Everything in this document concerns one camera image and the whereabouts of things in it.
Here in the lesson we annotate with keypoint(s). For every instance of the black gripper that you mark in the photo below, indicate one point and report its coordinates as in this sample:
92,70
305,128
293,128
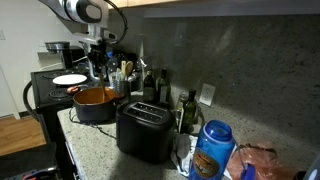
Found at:
96,51

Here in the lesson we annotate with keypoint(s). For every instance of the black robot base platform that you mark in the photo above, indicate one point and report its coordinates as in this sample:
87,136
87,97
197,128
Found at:
26,160

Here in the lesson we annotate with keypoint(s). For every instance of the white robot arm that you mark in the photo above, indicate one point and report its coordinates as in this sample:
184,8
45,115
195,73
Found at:
83,11

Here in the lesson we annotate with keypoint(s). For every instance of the oval wooden spoon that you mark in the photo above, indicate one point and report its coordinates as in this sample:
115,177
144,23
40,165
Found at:
129,67

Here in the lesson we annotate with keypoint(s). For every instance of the dark pot copper interior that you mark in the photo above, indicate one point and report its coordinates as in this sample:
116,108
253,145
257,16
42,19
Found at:
95,108

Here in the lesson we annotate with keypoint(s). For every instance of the silver soda maker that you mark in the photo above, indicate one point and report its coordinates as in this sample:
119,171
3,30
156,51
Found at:
100,79

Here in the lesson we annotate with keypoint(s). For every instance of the clear plastic bottle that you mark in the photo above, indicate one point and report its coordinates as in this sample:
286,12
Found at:
111,61

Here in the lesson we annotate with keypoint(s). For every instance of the teal whisk utensil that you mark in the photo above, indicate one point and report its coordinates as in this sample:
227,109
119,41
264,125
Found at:
118,75

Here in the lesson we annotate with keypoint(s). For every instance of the flat wooden spatula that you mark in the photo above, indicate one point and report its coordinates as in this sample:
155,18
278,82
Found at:
123,68

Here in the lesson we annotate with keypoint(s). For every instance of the perforated metal utensil holder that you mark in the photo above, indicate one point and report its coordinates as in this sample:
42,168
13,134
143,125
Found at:
121,87

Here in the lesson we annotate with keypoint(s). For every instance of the white round plate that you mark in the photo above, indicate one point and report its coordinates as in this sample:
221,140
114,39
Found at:
68,79

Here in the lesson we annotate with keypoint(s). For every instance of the black silver coffee maker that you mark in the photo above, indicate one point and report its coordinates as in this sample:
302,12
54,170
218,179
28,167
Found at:
57,46

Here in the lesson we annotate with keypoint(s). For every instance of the dark glass vinegar bottle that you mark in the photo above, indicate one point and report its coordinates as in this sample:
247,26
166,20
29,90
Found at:
149,88

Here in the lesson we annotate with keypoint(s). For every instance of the black electric stove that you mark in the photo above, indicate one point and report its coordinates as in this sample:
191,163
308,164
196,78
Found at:
43,90

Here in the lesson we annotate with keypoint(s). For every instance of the green glass bottle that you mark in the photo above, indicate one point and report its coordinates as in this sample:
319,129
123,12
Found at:
164,88

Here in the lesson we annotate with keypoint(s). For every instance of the wooden upper cabinet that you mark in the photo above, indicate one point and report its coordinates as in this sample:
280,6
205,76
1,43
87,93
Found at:
143,2

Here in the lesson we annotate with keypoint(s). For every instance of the black toaster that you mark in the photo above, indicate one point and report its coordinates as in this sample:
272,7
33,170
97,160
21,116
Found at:
145,133

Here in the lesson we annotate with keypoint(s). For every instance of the clear glass oil jar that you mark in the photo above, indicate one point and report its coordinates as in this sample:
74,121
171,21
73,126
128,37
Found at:
181,101

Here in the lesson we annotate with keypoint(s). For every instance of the lower kitchen cabinet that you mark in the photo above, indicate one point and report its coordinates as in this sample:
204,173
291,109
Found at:
71,160

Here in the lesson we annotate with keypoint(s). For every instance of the tall green olive oil bottle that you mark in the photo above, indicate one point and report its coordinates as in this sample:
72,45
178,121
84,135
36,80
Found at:
188,113

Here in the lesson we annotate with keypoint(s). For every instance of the white crumpled cloth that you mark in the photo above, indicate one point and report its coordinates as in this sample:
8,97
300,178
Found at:
183,153

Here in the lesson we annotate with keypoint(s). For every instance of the blue plastic water bottle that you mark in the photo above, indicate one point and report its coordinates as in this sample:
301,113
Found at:
211,150

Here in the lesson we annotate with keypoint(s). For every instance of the red plastic bag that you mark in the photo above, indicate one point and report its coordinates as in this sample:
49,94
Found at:
263,165

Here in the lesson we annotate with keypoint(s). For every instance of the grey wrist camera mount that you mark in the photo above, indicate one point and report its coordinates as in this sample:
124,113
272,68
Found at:
91,39

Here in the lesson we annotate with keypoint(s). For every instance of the white wall outlet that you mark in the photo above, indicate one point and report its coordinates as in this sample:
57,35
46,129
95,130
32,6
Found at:
207,94

